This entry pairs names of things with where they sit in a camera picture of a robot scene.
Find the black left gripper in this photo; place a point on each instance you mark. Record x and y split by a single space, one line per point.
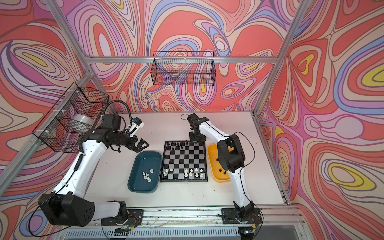
139 147

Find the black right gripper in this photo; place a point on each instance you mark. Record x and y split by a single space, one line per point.
194 140

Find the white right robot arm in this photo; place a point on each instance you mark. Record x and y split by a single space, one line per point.
231 157

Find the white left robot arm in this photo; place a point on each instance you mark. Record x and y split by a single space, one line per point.
66 204

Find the black white chess board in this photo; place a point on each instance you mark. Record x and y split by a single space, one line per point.
184 161

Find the teal plastic tray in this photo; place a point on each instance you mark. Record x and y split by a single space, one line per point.
145 173

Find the yellow plastic tray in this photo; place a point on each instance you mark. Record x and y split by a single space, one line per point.
219 174

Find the silver tape roll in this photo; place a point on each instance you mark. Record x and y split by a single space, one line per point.
83 119

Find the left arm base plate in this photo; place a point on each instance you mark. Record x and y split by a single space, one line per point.
132 217

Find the black wire basket left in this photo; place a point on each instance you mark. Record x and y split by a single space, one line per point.
58 131

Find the black wire basket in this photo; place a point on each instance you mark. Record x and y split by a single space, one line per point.
58 131
183 68

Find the black wire basket back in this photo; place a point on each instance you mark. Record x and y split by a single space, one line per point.
183 68

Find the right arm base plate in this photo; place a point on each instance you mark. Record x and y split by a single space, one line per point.
231 216

